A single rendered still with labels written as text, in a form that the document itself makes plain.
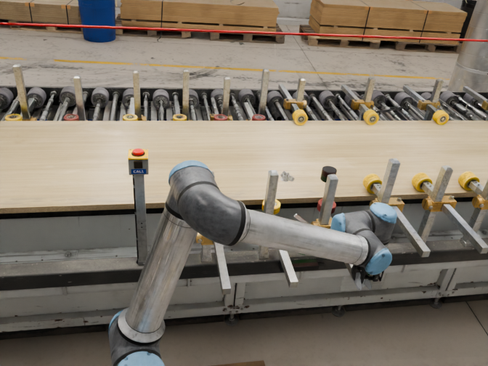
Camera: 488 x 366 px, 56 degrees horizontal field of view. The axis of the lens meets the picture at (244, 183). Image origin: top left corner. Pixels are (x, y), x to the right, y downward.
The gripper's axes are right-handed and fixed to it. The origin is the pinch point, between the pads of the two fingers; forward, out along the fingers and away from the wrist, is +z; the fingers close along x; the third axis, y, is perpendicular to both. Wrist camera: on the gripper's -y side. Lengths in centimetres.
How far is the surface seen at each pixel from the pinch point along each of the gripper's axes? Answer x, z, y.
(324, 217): -4.7, -8.7, -31.4
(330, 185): -5.6, -24.8, -31.2
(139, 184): -80, -27, -31
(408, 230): 23.5, -13.6, -14.3
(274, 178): -29, -29, -31
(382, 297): 51, 68, -54
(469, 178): 72, -15, -49
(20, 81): -146, -26, -139
